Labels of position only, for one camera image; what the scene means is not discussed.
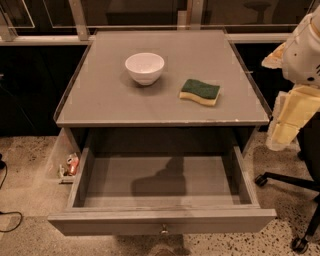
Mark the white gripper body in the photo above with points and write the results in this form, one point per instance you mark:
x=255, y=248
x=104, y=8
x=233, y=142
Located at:
x=302, y=60

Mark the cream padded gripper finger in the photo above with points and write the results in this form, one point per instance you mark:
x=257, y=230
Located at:
x=274, y=59
x=291, y=112

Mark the grey top drawer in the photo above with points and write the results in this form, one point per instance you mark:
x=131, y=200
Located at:
x=132, y=182

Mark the grey drawer cabinet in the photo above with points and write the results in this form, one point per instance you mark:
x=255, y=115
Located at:
x=104, y=95

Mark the metal drawer knob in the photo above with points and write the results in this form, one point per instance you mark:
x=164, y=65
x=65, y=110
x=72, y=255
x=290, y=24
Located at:
x=164, y=230

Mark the black office chair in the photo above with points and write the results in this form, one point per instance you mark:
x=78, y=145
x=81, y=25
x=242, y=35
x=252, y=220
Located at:
x=309, y=142

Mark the green yellow sponge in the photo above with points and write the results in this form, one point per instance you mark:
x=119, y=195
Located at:
x=200, y=92

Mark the white ceramic bowl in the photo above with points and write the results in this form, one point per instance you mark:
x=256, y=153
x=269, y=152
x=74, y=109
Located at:
x=145, y=68

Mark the clear plastic side bin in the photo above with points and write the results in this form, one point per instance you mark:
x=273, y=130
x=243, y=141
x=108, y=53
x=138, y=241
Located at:
x=65, y=148

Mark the metal window frame rail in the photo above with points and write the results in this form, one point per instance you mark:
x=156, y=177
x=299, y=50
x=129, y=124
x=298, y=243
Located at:
x=62, y=22

